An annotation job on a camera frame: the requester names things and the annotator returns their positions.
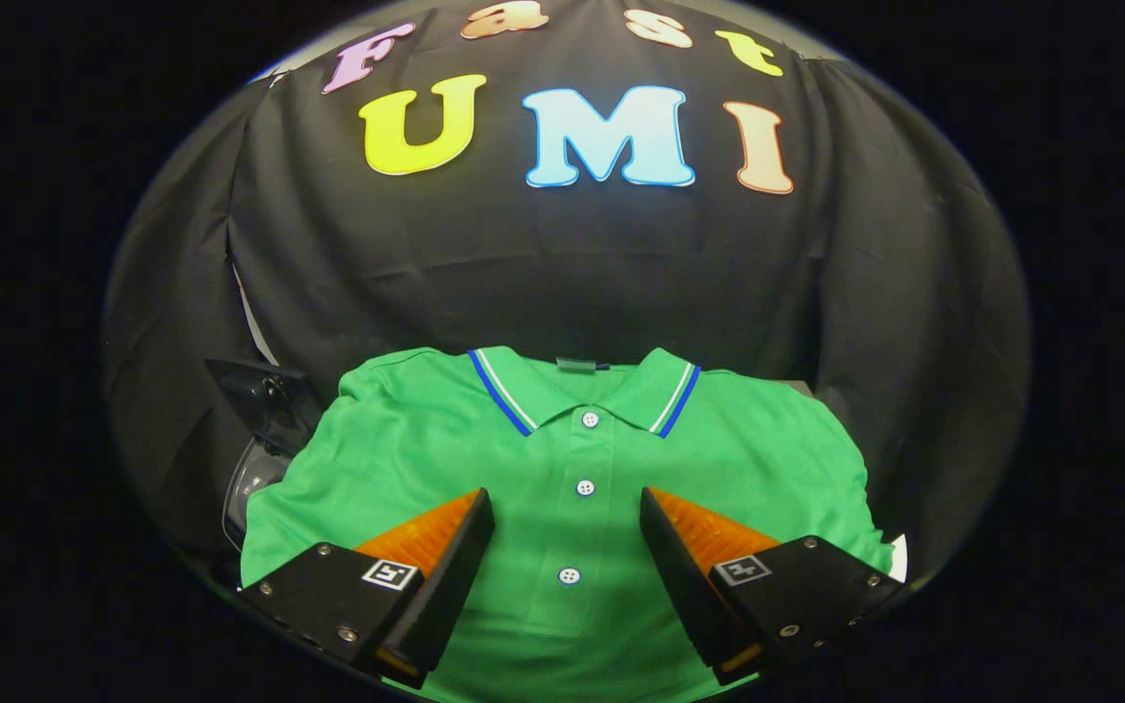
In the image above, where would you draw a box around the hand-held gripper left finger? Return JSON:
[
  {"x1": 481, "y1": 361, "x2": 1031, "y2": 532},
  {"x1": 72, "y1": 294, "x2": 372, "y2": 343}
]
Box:
[{"x1": 240, "y1": 488, "x2": 495, "y2": 689}]

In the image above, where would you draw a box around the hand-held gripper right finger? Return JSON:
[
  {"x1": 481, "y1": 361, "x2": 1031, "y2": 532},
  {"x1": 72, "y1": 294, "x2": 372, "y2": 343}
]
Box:
[{"x1": 639, "y1": 486, "x2": 905, "y2": 684}]

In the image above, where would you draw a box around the green polo shirt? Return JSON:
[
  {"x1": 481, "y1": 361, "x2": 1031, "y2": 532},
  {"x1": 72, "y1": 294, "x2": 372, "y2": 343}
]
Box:
[{"x1": 240, "y1": 345, "x2": 896, "y2": 703}]

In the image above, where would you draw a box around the black washing machine lid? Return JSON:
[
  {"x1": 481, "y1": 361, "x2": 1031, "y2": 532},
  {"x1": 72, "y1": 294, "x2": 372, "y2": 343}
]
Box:
[{"x1": 206, "y1": 357, "x2": 321, "y2": 460}]

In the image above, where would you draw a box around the black backdrop cloth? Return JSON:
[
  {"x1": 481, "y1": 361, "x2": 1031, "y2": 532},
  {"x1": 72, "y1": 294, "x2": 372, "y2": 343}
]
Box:
[
  {"x1": 229, "y1": 0, "x2": 861, "y2": 392},
  {"x1": 797, "y1": 57, "x2": 1032, "y2": 579},
  {"x1": 102, "y1": 76, "x2": 266, "y2": 562}
]

